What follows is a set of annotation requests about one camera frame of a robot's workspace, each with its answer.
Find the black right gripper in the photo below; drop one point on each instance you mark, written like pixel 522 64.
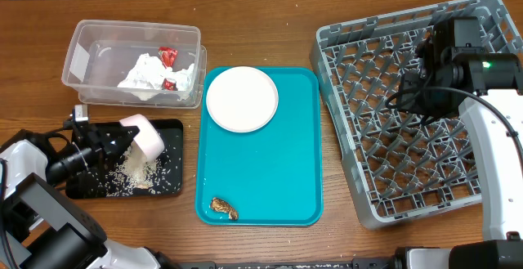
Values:
pixel 409 101

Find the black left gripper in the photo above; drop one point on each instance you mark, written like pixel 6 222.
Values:
pixel 102 139

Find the pink bowl with rice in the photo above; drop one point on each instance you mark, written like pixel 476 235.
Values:
pixel 148 139

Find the white napkin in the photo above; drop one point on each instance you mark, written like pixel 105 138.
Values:
pixel 148 73
pixel 180 81

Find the brown food scrap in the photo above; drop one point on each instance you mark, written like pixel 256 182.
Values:
pixel 221 206

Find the pink round plate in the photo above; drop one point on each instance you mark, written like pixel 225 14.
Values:
pixel 242 99

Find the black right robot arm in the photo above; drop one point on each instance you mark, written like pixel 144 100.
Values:
pixel 482 89

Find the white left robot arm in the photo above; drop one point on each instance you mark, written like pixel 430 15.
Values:
pixel 41 227

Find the grey dishwasher rack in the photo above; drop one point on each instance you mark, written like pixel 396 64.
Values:
pixel 397 169

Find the pile of white rice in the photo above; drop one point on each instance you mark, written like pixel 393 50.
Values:
pixel 137 171

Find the black tray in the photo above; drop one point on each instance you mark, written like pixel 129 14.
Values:
pixel 171 158

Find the clear plastic bin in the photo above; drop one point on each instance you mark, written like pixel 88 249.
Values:
pixel 102 52

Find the red snack wrapper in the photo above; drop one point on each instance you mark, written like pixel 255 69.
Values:
pixel 168 56

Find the teal plastic tray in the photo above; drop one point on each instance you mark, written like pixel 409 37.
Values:
pixel 272 176

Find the black table edge rail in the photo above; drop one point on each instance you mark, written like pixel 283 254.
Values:
pixel 286 265

